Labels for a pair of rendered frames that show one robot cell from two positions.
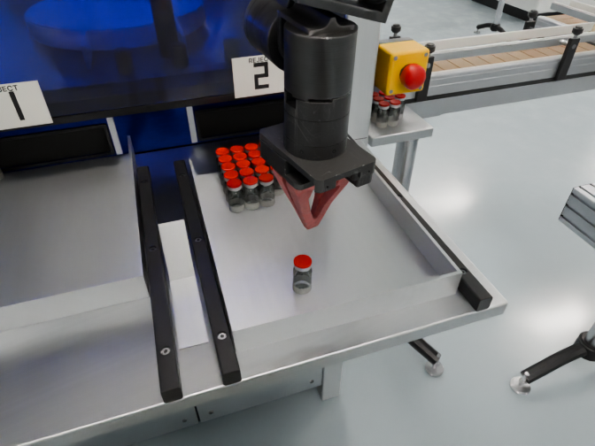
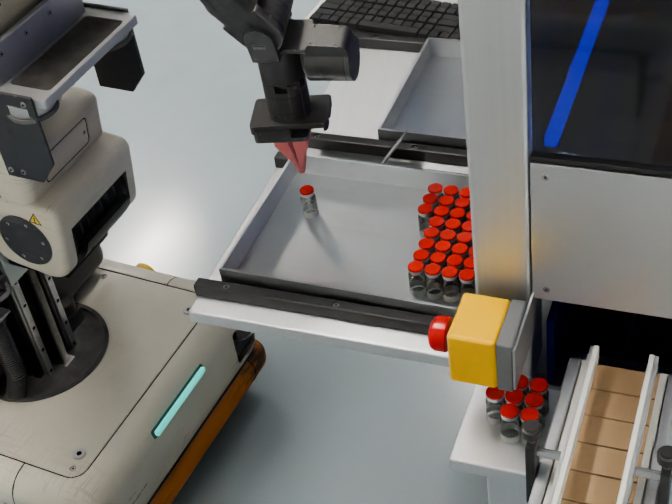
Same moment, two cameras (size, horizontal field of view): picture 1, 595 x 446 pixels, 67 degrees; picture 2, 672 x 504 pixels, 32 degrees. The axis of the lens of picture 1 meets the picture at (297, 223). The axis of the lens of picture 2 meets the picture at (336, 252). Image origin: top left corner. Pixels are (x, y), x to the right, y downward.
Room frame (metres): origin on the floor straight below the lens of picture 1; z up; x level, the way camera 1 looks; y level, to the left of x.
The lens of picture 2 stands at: (1.29, -0.91, 1.93)
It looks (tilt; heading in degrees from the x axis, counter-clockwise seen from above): 41 degrees down; 135
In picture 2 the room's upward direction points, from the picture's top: 9 degrees counter-clockwise
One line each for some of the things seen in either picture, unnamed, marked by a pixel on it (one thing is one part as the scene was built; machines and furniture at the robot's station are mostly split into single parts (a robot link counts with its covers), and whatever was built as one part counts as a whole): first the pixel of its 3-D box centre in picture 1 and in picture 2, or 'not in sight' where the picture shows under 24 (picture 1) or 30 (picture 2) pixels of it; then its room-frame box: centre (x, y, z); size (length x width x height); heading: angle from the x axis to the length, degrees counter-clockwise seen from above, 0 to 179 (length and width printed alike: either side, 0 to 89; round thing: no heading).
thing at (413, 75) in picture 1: (411, 75); (446, 334); (0.72, -0.19, 0.99); 0.04 x 0.04 x 0.04; 19
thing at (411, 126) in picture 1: (385, 120); (523, 432); (0.81, -0.17, 0.87); 0.14 x 0.13 x 0.02; 19
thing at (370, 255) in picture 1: (303, 217); (373, 234); (0.47, -0.01, 0.90); 0.34 x 0.26 x 0.04; 18
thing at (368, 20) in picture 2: not in sight; (415, 20); (0.11, 0.58, 0.82); 0.40 x 0.14 x 0.02; 12
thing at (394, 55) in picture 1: (397, 66); (486, 341); (0.76, -0.17, 0.99); 0.08 x 0.07 x 0.07; 19
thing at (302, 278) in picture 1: (302, 275); (309, 202); (0.36, -0.01, 0.90); 0.02 x 0.02 x 0.04
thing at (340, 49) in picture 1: (315, 54); (284, 58); (0.37, -0.01, 1.15); 0.07 x 0.06 x 0.07; 26
